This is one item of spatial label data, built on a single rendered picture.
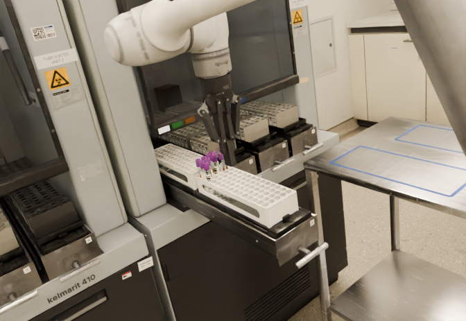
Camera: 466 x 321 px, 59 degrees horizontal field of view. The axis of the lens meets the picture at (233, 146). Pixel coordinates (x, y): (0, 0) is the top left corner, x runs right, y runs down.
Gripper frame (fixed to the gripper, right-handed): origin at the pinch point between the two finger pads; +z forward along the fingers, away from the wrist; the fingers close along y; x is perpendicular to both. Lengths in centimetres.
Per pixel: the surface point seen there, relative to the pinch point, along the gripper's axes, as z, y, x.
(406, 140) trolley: 12, 52, -18
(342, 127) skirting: 88, 214, 139
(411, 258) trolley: 66, 65, -11
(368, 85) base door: 53, 229, 121
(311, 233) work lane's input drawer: 17.8, 4.3, -21.9
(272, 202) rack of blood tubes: 8.7, -1.2, -16.1
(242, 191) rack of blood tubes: 7.8, -2.8, -7.2
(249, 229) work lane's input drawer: 14.3, -6.6, -12.9
